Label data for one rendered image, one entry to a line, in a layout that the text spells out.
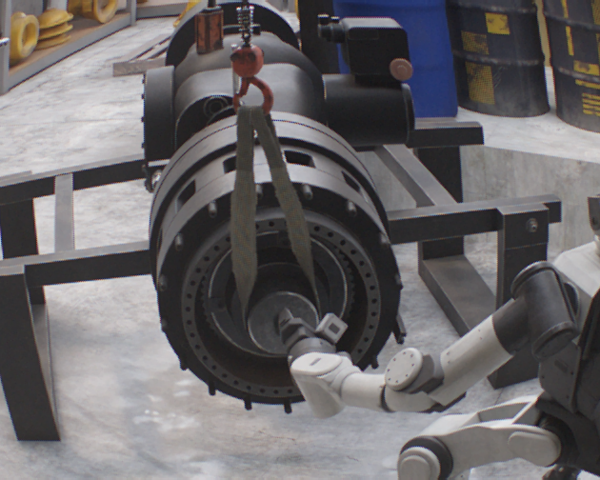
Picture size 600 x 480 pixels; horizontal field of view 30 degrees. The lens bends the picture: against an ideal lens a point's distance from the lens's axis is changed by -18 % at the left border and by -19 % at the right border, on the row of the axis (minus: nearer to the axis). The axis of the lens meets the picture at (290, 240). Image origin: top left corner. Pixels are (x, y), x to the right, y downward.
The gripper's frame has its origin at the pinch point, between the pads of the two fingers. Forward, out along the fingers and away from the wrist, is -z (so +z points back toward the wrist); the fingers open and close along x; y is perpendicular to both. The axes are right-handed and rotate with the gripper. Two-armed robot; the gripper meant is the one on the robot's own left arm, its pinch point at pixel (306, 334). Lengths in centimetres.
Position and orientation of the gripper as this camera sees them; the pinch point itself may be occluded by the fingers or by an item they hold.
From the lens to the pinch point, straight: 256.1
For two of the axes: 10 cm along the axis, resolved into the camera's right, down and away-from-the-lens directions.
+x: 7.3, 6.2, 2.9
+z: 0.9, 3.4, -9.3
